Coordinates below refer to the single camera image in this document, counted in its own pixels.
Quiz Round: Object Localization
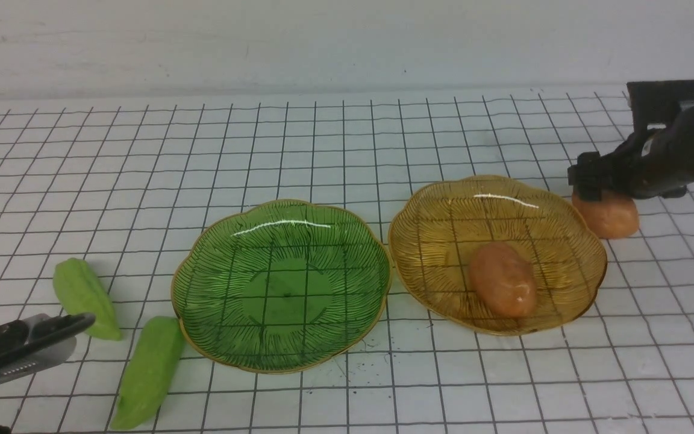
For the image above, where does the amber glass plate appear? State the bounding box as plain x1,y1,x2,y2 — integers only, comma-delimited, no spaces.
388,175,608,336

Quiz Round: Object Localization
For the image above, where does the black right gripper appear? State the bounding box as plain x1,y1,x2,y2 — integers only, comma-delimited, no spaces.
567,80,694,201

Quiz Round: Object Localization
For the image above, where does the long green gourd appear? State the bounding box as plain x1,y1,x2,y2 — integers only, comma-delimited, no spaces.
110,316,185,430

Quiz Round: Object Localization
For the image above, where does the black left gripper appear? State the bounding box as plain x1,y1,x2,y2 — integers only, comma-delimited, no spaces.
0,313,95,385

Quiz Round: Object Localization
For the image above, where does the green glass plate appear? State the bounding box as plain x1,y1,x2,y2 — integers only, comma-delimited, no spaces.
170,200,393,374

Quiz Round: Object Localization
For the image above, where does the short green gourd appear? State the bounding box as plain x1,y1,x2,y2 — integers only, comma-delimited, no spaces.
52,257,123,341

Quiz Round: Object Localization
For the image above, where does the orange potato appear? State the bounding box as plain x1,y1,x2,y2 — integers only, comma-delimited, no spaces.
571,190,640,239
468,242,538,318

